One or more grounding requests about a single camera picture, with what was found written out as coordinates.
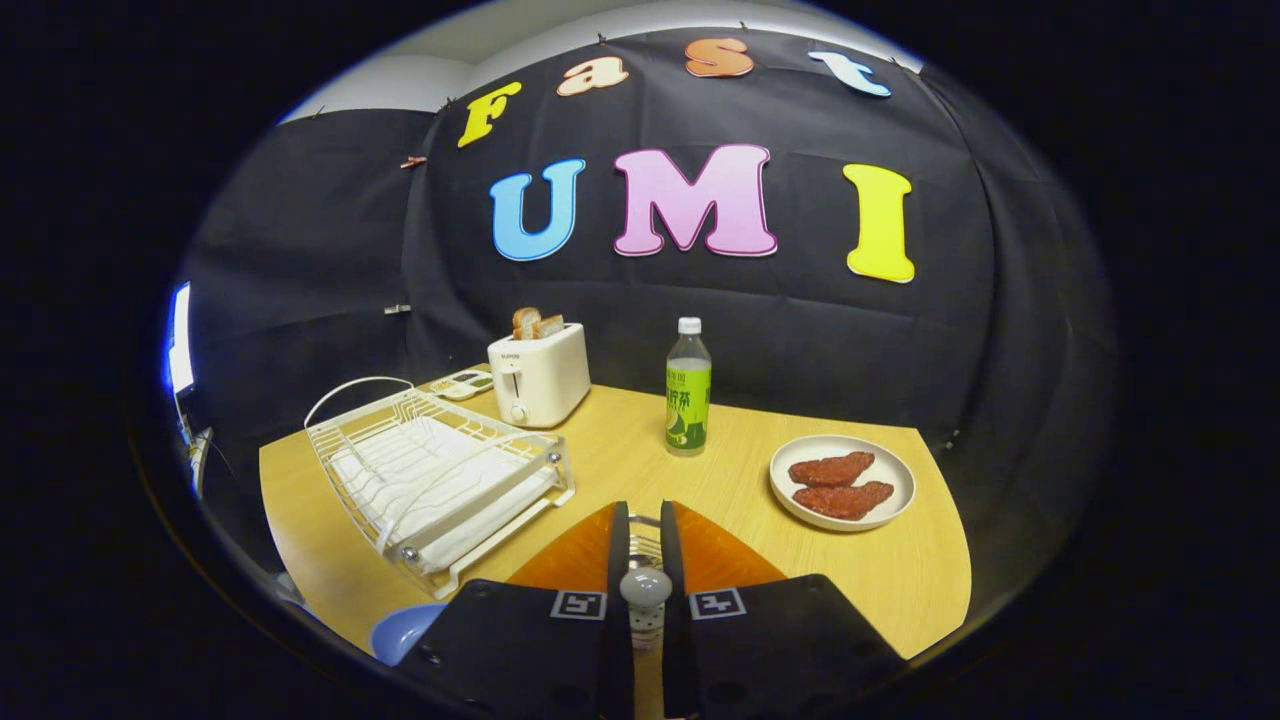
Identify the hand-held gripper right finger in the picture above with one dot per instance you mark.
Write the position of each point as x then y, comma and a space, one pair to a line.
780, 650

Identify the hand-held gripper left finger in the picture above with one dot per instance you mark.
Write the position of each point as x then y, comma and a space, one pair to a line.
510, 650

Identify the blue plate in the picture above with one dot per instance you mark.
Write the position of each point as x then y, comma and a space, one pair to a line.
400, 635

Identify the small white plate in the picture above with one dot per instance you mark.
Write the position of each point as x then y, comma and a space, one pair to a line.
895, 480

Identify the divided seasoning dish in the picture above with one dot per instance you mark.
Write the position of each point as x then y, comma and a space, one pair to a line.
462, 384

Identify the red meat piece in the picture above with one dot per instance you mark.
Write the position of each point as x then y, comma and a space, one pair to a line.
845, 500
830, 469

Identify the green label drink bottle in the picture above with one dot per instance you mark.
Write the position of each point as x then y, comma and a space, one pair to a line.
688, 400

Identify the white toaster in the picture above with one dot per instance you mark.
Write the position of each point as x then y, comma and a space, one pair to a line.
545, 380

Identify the black backdrop cloth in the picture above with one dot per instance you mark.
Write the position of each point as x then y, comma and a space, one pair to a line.
800, 350

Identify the toast bread slice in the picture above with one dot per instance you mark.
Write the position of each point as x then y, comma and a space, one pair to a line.
525, 323
550, 326

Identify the bright white screen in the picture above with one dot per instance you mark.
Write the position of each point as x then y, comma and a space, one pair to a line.
181, 340

